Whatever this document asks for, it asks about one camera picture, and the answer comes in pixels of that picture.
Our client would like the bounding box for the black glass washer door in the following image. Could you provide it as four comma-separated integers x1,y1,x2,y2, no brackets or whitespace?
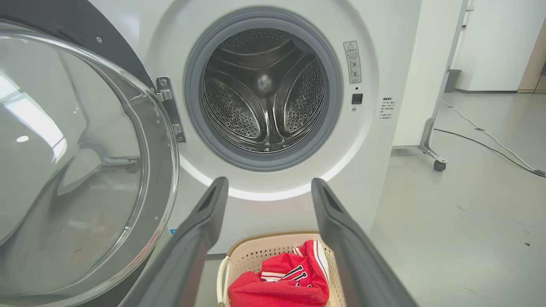
0,0,186,307

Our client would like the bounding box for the white partition panel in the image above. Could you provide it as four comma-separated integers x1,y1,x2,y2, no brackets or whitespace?
392,0,466,148

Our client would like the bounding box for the grey warning sticker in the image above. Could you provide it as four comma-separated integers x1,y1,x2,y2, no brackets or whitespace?
343,41,362,84

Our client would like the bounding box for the cream perforated laundry basket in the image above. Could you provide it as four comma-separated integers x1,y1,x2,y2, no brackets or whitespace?
216,230,347,307

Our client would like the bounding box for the white front-load washing machine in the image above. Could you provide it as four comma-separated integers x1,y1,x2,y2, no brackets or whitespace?
87,0,423,256

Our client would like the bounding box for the grey caster stand leg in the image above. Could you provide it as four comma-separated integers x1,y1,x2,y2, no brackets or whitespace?
419,0,475,172

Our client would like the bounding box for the black floor cable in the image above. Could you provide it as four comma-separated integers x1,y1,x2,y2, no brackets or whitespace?
434,128,546,178

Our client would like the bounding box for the white floor cable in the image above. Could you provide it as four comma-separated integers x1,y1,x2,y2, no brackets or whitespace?
441,99,546,173

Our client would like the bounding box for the printed text notice sticker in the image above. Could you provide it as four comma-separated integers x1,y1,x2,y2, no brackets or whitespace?
380,97,395,120

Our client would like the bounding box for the red jersey striped trim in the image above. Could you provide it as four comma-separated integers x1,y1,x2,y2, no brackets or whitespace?
260,240,331,295

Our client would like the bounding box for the red jersey white lettering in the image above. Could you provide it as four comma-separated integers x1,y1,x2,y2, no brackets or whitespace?
229,272,329,307

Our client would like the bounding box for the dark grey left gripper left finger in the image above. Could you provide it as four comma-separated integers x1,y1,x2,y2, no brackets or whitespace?
119,177,229,307

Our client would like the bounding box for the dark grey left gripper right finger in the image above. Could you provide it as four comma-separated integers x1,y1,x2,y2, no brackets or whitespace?
311,178,418,307

